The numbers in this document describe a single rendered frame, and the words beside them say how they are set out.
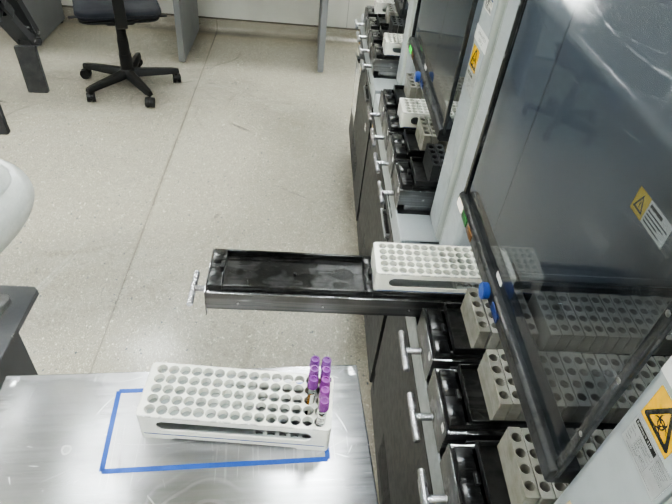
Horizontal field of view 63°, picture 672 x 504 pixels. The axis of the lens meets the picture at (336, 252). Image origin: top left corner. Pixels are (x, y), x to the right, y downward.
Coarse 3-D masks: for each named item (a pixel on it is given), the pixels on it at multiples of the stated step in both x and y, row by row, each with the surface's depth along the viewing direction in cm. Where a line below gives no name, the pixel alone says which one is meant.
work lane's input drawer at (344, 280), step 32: (224, 256) 119; (256, 256) 122; (288, 256) 122; (320, 256) 123; (352, 256) 123; (192, 288) 120; (224, 288) 113; (256, 288) 114; (288, 288) 114; (320, 288) 115; (352, 288) 117
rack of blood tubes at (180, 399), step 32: (160, 384) 87; (192, 384) 89; (224, 384) 88; (256, 384) 89; (288, 384) 89; (160, 416) 83; (192, 416) 83; (224, 416) 85; (256, 416) 85; (288, 416) 84; (320, 448) 87
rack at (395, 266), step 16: (384, 256) 117; (400, 256) 117; (416, 256) 117; (432, 256) 118; (448, 256) 118; (464, 256) 120; (384, 272) 113; (400, 272) 113; (416, 272) 114; (432, 272) 115; (448, 272) 115; (464, 272) 116; (384, 288) 115; (400, 288) 116; (416, 288) 116; (432, 288) 116; (448, 288) 116; (464, 288) 117
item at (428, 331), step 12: (432, 312) 112; (420, 324) 115; (432, 324) 110; (444, 324) 109; (420, 336) 115; (432, 336) 108; (444, 336) 108; (408, 348) 113; (420, 348) 113; (432, 348) 107; (444, 348) 106; (408, 360) 111; (432, 360) 105; (444, 360) 105; (456, 360) 105; (468, 360) 105; (480, 360) 106
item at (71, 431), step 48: (48, 384) 92; (96, 384) 93; (144, 384) 94; (336, 384) 97; (0, 432) 85; (48, 432) 86; (96, 432) 86; (336, 432) 90; (0, 480) 80; (48, 480) 80; (96, 480) 81; (144, 480) 81; (192, 480) 82; (240, 480) 83; (288, 480) 83; (336, 480) 84
